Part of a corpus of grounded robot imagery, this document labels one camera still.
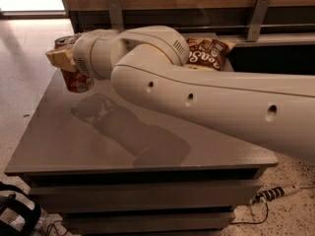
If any wooden counter panel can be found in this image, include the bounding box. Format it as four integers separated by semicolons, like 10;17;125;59
62;0;315;34

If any grey drawer cabinet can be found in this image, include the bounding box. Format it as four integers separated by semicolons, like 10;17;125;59
5;75;277;236

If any Late July chip bag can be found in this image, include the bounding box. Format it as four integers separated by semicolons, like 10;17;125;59
186;37;235;71

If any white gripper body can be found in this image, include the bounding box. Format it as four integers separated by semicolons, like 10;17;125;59
73;29;118;80

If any metal bracket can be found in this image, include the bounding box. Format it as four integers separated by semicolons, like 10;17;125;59
245;0;271;42
106;0;124;31

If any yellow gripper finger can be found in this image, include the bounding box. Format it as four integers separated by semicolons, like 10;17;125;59
45;48;77;72

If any right metal bracket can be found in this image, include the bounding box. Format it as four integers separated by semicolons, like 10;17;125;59
245;0;271;42

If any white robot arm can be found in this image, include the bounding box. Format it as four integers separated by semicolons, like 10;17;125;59
46;26;315;162

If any black bag with strap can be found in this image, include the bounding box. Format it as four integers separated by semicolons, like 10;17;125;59
0;182;41;236

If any red coke can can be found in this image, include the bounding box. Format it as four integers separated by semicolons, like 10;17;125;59
54;34;95;93

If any left metal bracket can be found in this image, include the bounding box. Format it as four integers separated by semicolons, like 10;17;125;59
106;0;124;31

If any black power cable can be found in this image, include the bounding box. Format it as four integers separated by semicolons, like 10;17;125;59
230;202;270;226

